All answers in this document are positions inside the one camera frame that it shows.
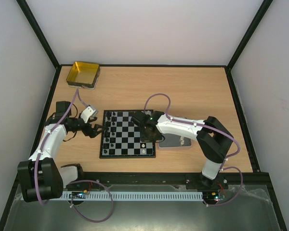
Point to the yellow metal tin box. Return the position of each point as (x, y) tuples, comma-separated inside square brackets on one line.
[(83, 75)]

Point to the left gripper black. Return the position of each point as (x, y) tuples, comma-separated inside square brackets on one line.
[(93, 133)]

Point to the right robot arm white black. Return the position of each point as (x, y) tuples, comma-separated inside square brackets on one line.
[(213, 138)]

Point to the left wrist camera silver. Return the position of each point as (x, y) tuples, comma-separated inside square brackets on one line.
[(89, 112)]

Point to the white slotted cable duct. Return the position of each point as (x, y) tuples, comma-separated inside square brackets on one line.
[(134, 196)]

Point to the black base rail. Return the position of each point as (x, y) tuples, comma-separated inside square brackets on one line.
[(190, 180)]

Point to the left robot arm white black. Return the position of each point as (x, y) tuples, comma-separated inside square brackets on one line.
[(40, 178)]

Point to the grey tray with pink rim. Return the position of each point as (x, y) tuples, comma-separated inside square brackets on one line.
[(175, 144)]

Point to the black white chess board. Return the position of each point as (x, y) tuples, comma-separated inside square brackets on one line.
[(124, 138)]

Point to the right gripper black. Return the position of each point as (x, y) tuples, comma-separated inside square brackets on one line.
[(149, 134)]

